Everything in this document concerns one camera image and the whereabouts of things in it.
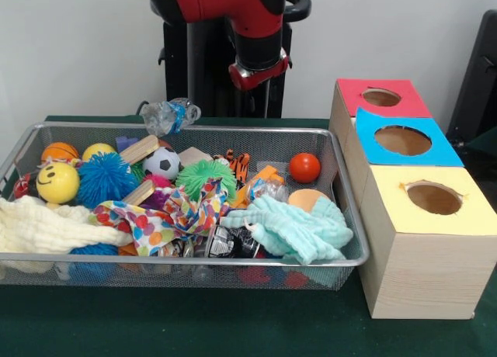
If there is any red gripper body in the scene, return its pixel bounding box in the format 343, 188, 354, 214
228, 50, 293, 92

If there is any orange striped tiger plush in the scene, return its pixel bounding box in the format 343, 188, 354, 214
214, 149, 252, 185

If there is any crushed clear plastic bottle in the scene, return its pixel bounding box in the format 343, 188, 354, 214
141, 98, 202, 138

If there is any mint green cloth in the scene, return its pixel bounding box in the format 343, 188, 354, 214
221, 194, 355, 266

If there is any shallow clear mesh bin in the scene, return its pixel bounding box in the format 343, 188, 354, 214
0, 121, 370, 292

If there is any wooden box with three holes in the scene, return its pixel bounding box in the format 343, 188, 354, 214
329, 78, 497, 321

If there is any orange flat plastic toy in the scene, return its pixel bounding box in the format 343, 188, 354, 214
230, 166, 290, 210

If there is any red ball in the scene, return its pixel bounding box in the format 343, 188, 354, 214
290, 153, 321, 185

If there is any green furry monster toy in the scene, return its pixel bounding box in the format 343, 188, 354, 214
176, 158, 238, 203

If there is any toy hamburger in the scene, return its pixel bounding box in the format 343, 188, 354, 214
287, 188, 331, 214

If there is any colourful polka dot cloth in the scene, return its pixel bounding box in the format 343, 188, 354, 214
92, 178, 231, 257

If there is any blue spiky ball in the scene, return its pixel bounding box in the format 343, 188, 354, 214
70, 243, 120, 257
76, 151, 141, 210

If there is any orange toy basketball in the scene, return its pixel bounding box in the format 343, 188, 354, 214
43, 142, 81, 164

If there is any large yellow ball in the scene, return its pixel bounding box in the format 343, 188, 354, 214
36, 161, 81, 205

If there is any black stand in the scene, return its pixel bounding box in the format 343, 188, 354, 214
450, 10, 497, 152

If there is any dark green table cloth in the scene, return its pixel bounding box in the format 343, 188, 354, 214
0, 115, 497, 357

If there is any cream yellow cloth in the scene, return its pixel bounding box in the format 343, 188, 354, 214
0, 196, 133, 255

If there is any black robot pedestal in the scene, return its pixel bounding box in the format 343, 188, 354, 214
155, 0, 312, 119

